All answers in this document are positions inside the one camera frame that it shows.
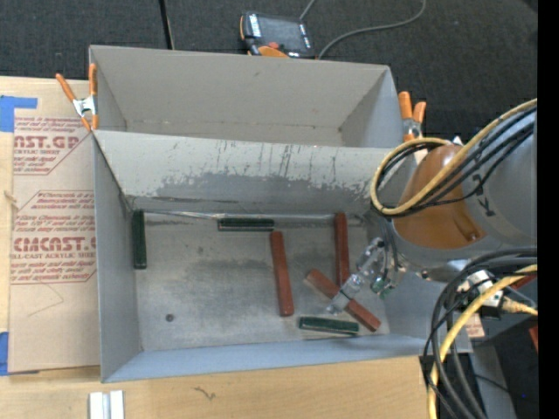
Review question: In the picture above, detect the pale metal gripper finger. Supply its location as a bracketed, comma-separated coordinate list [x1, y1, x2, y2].
[325, 273, 360, 314]
[333, 278, 367, 316]

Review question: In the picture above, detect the red-brown flat block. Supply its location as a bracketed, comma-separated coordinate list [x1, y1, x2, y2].
[303, 269, 383, 333]
[333, 212, 351, 288]
[268, 230, 296, 318]

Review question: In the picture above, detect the dark green flat block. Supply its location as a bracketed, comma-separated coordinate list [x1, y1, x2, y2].
[132, 209, 148, 271]
[217, 217, 276, 232]
[298, 315, 361, 336]

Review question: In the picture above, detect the grey metal bin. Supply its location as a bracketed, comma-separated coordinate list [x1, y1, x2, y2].
[88, 45, 475, 384]

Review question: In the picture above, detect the brown cardboard board, red print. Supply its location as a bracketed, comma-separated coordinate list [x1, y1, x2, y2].
[0, 75, 102, 377]

